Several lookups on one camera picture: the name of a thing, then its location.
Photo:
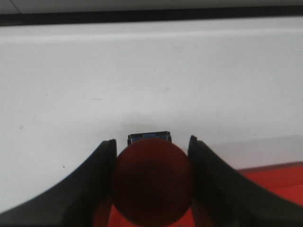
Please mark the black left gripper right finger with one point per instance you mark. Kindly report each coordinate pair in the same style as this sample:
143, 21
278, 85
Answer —
225, 198

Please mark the red plastic tray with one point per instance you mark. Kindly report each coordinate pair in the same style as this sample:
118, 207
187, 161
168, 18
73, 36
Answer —
284, 180

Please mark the red mushroom push button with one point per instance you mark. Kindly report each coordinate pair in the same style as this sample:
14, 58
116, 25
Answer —
150, 183

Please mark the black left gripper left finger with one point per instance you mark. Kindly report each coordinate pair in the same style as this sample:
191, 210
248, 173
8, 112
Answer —
82, 199

